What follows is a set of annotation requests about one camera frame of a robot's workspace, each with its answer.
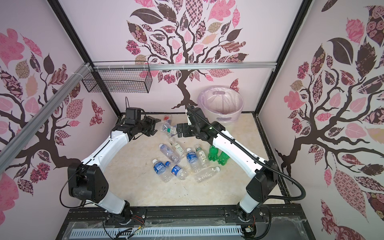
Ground black wire mesh basket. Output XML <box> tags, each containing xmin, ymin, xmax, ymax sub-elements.
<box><xmin>82</xmin><ymin>60</ymin><xmax>153</xmax><ymax>94</ymax></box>

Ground silver aluminium rail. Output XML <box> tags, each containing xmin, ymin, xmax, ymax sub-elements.
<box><xmin>93</xmin><ymin>62</ymin><xmax>277</xmax><ymax>71</ymax></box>
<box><xmin>1</xmin><ymin>63</ymin><xmax>92</xmax><ymax>173</ymax></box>

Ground green soda bottle left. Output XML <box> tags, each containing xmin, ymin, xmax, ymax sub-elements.
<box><xmin>208</xmin><ymin>146</ymin><xmax>219</xmax><ymax>162</ymax></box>

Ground silver aluminium rail back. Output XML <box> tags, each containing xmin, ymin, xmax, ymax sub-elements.
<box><xmin>93</xmin><ymin>62</ymin><xmax>277</xmax><ymax>71</ymax></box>

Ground clear bottle white green label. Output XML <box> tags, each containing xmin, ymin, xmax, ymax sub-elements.
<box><xmin>169</xmin><ymin>138</ymin><xmax>187</xmax><ymax>159</ymax></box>

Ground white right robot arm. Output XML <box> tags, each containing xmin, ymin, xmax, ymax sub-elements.
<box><xmin>178</xmin><ymin>106</ymin><xmax>279</xmax><ymax>214</ymax></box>

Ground silver aluminium rail left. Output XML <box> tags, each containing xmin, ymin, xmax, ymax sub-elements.
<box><xmin>1</xmin><ymin>63</ymin><xmax>92</xmax><ymax>173</ymax></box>

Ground square clear bottle green ring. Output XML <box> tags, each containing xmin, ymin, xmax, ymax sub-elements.
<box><xmin>161</xmin><ymin>121</ymin><xmax>178</xmax><ymax>138</ymax></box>

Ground clear empty bottle white cap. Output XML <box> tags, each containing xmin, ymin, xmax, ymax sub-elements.
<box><xmin>194</xmin><ymin>167</ymin><xmax>221</xmax><ymax>183</ymax></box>

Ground green soda bottle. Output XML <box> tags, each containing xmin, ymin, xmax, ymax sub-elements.
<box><xmin>208</xmin><ymin>146</ymin><xmax>219</xmax><ymax>162</ymax></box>
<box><xmin>217</xmin><ymin>151</ymin><xmax>231</xmax><ymax>166</ymax></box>

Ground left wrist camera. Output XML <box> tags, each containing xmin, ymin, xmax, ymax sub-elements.
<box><xmin>125</xmin><ymin>107</ymin><xmax>142</xmax><ymax>121</ymax></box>

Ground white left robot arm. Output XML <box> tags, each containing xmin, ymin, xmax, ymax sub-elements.
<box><xmin>65</xmin><ymin>108</ymin><xmax>161</xmax><ymax>219</ymax></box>

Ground green soda bottle right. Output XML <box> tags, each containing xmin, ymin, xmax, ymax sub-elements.
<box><xmin>217</xmin><ymin>151</ymin><xmax>231</xmax><ymax>166</ymax></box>

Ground pink plastic bin liner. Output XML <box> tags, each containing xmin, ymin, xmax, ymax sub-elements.
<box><xmin>198</xmin><ymin>86</ymin><xmax>244</xmax><ymax>117</ymax></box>

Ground white slotted cable duct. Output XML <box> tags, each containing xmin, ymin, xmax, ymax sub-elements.
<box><xmin>66</xmin><ymin>226</ymin><xmax>243</xmax><ymax>240</ymax></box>

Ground white ribbed waste bin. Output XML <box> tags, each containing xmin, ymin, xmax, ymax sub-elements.
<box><xmin>207</xmin><ymin>112</ymin><xmax>241</xmax><ymax>124</ymax></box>

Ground black corrugated cable conduit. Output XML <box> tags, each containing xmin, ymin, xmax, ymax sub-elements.
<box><xmin>187</xmin><ymin>105</ymin><xmax>307</xmax><ymax>240</ymax></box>

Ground Pocari Sweat bottle blue label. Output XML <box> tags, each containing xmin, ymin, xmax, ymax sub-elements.
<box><xmin>186</xmin><ymin>148</ymin><xmax>201</xmax><ymax>173</ymax></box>

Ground clear slim bottle white cap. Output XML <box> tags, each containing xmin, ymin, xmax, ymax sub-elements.
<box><xmin>159</xmin><ymin>144</ymin><xmax>181</xmax><ymax>165</ymax></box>

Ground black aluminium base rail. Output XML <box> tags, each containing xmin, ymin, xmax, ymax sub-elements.
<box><xmin>62</xmin><ymin>204</ymin><xmax>307</xmax><ymax>229</ymax></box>

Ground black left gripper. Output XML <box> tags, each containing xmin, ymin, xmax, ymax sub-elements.
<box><xmin>135</xmin><ymin>115</ymin><xmax>161</xmax><ymax>137</ymax></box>

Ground white cap blue label bottle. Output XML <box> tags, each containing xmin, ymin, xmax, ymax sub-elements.
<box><xmin>152</xmin><ymin>159</ymin><xmax>172</xmax><ymax>183</ymax></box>

